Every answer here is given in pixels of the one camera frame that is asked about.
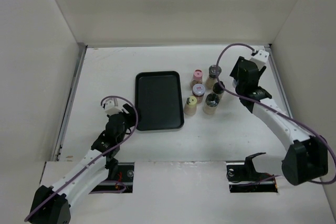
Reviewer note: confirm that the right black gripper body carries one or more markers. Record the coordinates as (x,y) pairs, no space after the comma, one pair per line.
(238,87)

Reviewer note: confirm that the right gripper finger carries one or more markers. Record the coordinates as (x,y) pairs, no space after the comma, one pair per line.
(237,70)
(261,71)

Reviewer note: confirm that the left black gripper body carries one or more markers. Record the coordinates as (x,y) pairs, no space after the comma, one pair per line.
(122,135)

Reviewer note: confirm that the black grinder top bottle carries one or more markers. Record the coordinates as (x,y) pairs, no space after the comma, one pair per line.
(211,103)

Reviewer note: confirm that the yellow cap spice bottle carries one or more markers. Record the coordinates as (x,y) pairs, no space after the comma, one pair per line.
(190,106)

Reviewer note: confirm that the blue label silver cap bottle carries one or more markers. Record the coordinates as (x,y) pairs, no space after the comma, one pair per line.
(234,83)

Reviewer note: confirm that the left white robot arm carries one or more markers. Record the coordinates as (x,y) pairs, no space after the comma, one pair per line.
(55,203)

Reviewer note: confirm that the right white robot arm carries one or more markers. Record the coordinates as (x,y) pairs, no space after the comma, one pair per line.
(307,156)

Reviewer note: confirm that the grey grinder top bottle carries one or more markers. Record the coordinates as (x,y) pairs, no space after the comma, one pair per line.
(213,71)

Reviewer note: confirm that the black cap small pepper bottle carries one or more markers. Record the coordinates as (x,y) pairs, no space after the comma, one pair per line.
(218,89)

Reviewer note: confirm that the black rectangular tray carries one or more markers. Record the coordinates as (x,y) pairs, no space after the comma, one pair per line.
(158,99)

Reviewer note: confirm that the pink cap spice bottle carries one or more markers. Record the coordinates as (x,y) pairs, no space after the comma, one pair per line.
(197,78)

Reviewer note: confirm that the red label jar white lid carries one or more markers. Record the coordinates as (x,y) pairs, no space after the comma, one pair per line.
(198,91)

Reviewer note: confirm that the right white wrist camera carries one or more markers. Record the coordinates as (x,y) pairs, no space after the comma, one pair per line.
(259,57)

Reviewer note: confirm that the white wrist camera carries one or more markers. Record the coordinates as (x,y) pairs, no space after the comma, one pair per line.
(111,106)
(259,57)

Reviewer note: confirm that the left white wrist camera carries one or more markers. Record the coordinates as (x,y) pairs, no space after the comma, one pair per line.
(111,106)

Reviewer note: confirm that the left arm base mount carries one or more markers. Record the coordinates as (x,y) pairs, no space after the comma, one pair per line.
(119,180)

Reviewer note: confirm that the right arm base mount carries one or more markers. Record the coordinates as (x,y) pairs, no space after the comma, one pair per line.
(255,174)

